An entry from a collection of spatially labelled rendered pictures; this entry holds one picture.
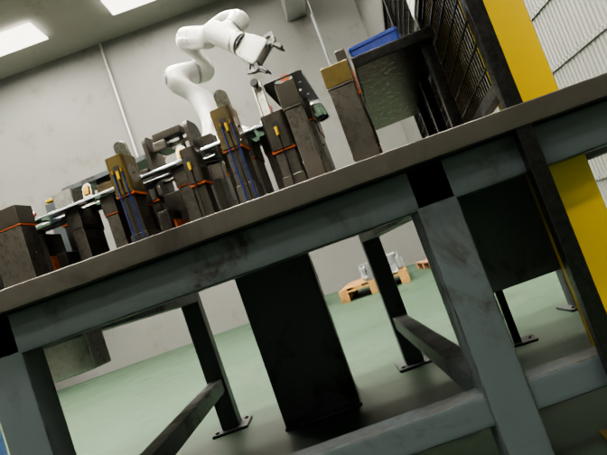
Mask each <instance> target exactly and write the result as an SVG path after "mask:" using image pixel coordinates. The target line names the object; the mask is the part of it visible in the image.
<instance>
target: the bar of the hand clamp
mask: <svg viewBox="0 0 607 455"><path fill-rule="evenodd" d="M250 85H251V88H252V90H253V93H254V96H255V99H256V102H257V107H258V110H259V113H260V115H261V117H262V116H266V115H268V114H270V113H272V112H271V109H270V106H269V104H268V101H267V98H266V93H265V91H264V88H263V85H262V82H261V81H260V80H257V79H252V80H250Z"/></svg>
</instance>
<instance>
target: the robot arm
mask: <svg viewBox="0 0 607 455"><path fill-rule="evenodd" d="M248 25H249V17H248V16H247V14H246V13H245V12H243V11H241V10H238V9H232V10H227V11H224V12H222V13H220V14H218V15H216V16H215V17H213V18H212V19H211V20H210V21H208V22H207V23H206V24H205V25H197V26H185V27H182V28H181V29H180V30H179V31H178V32H177V34H176V45H177V47H178V49H179V51H180V52H181V53H183V54H184V55H186V56H188V57H189V58H191V59H193V60H192V61H187V62H183V63H178V64H174V65H172V66H169V67H168V68H167V69H166V70H165V72H164V75H163V80H164V82H165V85H166V86H167V88H168V89H170V90H171V91H172V92H173V93H174V94H176V95H178V96H180V97H182V98H185V99H187V100H188V101H190V102H191V104H192V105H193V107H194V109H195V110H196V112H197V114H198V116H199V118H200V120H201V125H202V136H204V135H206V134H209V133H212V134H213V135H216V130H215V127H214V124H213V122H212V120H211V118H210V111H211V110H214V109H216V108H218V107H217V105H216V102H215V100H214V97H213V94H212V92H211V91H209V90H208V89H207V88H204V87H201V86H199V85H196V84H201V83H204V82H207V81H209V80H211V79H212V78H213V76H214V71H215V69H214V66H213V64H212V62H211V61H210V60H209V59H208V58H207V57H206V56H205V55H204V54H203V53H202V52H201V50H207V49H211V48H213V47H215V46H218V47H220V48H222V49H224V50H226V51H229V52H231V53H233V54H235V55H237V56H238V57H239V58H240V59H241V60H243V61H244V62H245V63H246V64H247V71H246V73H247V74H248V75H252V74H257V73H258V72H260V73H261V72H263V73H265V74H266V75H267V73H268V74H270V75H271V74H272V73H271V72H270V71H269V70H268V69H266V68H264V67H262V65H263V64H264V62H265V60H266V58H267V56H268V54H269V53H270V51H271V50H272V48H273V47H276V48H277V49H278V50H280V51H285V49H284V48H283V47H284V46H283V45H282V44H280V43H277V42H276V37H275V36H274V34H273V33H272V31H270V32H268V33H267V34H266V35H264V36H263V37H260V36H257V35H254V34H249V33H246V32H244V31H245V30H246V29H247V27H248ZM270 37H271V40H270V41H268V40H267V39H269V38H270ZM251 66H252V67H254V69H251Z"/></svg>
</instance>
